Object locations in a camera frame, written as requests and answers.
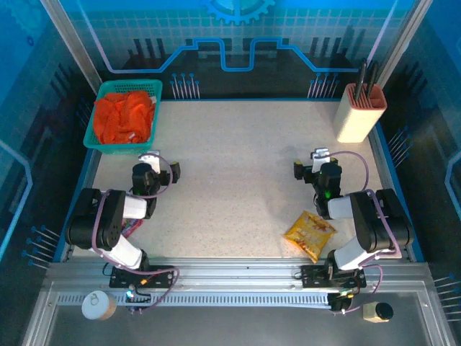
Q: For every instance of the beige knife block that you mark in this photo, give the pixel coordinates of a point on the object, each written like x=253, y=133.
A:
x=354, y=122

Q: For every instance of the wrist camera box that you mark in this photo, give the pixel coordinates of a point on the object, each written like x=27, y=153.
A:
x=155, y=164
x=318, y=158

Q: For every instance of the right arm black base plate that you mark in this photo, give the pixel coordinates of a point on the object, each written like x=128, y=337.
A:
x=311, y=275

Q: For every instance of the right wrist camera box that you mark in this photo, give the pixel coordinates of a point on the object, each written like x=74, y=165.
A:
x=318, y=158

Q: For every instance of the green plastic basket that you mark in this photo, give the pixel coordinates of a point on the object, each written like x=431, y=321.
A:
x=108, y=148

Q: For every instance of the aluminium frame post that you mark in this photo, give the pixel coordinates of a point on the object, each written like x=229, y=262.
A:
x=403, y=39
x=68, y=39

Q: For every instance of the orange t-shirt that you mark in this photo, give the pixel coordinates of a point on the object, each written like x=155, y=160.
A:
x=122, y=119

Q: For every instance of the small jar with black lid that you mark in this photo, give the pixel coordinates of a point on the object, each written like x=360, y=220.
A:
x=371, y=311

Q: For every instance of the aluminium mounting rail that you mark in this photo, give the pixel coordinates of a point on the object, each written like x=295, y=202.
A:
x=234, y=270

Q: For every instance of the yellow snack bag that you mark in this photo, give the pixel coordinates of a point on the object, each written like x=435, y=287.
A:
x=306, y=234

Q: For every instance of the purple snack packet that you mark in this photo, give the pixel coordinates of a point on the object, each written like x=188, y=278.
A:
x=131, y=225

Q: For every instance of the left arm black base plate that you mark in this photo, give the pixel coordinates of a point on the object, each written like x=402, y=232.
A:
x=162, y=275

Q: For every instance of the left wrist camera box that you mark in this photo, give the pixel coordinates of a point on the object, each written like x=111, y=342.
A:
x=155, y=164

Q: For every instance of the tin can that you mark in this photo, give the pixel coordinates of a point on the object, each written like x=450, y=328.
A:
x=95, y=306

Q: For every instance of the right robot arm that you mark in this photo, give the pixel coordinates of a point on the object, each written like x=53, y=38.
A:
x=374, y=223

